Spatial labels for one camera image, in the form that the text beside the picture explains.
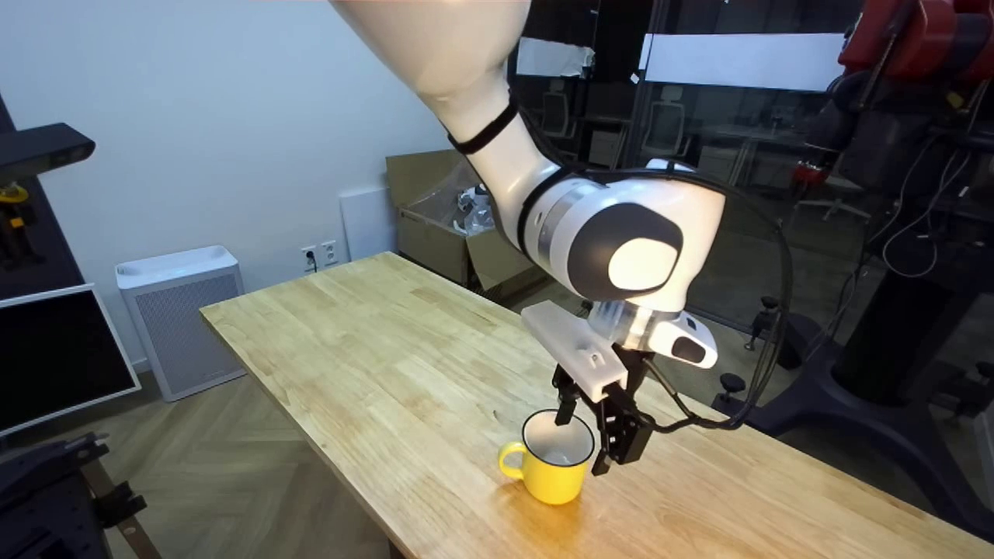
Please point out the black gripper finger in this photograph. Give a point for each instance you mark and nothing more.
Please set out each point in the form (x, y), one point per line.
(621, 428)
(567, 393)

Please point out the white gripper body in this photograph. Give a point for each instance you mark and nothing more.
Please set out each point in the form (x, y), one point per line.
(580, 349)

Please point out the yellow enamel mug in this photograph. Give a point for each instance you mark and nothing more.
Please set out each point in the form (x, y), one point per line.
(547, 458)

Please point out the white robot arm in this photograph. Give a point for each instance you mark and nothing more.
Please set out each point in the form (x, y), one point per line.
(625, 242)

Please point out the open cardboard box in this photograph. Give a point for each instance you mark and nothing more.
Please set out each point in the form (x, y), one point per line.
(447, 225)

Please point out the black shelf unit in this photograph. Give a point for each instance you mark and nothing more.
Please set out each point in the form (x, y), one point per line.
(57, 343)

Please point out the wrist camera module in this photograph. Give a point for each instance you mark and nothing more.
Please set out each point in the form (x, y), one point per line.
(685, 339)

